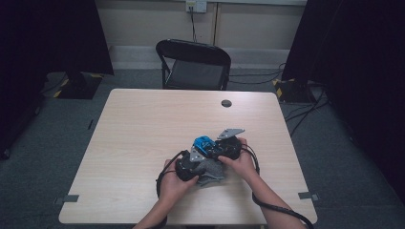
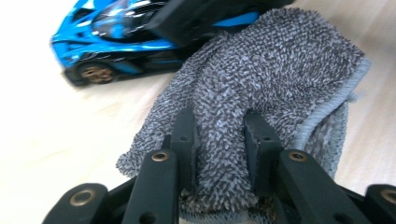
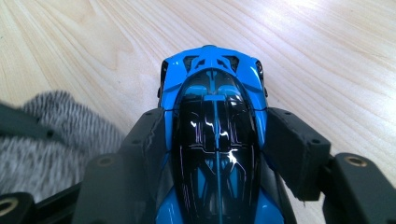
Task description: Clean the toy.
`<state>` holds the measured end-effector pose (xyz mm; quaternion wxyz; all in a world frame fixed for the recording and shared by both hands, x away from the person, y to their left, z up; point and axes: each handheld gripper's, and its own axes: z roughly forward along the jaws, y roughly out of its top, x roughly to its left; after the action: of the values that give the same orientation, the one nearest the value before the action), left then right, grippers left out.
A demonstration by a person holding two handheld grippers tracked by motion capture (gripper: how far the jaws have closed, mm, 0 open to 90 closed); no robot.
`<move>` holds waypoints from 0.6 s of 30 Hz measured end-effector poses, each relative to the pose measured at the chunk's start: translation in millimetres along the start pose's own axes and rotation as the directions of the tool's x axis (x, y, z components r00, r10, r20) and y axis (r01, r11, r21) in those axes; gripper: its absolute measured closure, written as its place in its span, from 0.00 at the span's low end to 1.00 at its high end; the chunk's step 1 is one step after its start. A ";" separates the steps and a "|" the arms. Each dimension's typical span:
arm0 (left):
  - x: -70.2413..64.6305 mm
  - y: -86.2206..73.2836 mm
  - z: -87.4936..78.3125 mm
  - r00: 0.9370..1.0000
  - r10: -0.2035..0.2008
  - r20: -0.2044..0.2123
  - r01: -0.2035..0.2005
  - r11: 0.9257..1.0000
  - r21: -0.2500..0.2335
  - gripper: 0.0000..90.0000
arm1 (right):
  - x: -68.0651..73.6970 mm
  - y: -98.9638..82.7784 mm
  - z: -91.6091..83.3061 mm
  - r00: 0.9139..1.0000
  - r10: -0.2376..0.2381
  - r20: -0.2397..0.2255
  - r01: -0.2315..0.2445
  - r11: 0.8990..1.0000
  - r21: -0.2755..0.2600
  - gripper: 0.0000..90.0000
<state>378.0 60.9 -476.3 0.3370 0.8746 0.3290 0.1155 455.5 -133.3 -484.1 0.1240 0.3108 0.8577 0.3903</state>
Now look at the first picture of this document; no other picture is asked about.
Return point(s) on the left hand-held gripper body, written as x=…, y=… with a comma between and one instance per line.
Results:
x=186, y=167

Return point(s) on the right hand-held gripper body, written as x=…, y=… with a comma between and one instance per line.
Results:
x=230, y=148

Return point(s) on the gray terry cloth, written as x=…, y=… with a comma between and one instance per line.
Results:
x=213, y=170

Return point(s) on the blue toy car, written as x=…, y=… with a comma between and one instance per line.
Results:
x=202, y=143

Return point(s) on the person's right hand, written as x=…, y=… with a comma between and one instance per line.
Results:
x=245, y=165

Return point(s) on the person's left hand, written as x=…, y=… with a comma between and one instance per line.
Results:
x=170, y=187

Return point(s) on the black folding chair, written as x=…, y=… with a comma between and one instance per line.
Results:
x=194, y=73

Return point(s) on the black stand base striped tape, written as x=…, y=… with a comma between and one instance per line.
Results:
x=79, y=87
x=293, y=92

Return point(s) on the gray tape strip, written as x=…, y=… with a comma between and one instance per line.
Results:
x=307, y=195
x=68, y=199

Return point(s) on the black curtain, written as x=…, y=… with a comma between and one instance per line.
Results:
x=47, y=38
x=356, y=63

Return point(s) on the beige wall conduit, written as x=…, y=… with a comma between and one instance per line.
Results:
x=216, y=24

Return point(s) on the white wall socket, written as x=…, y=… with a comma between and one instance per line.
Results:
x=196, y=5

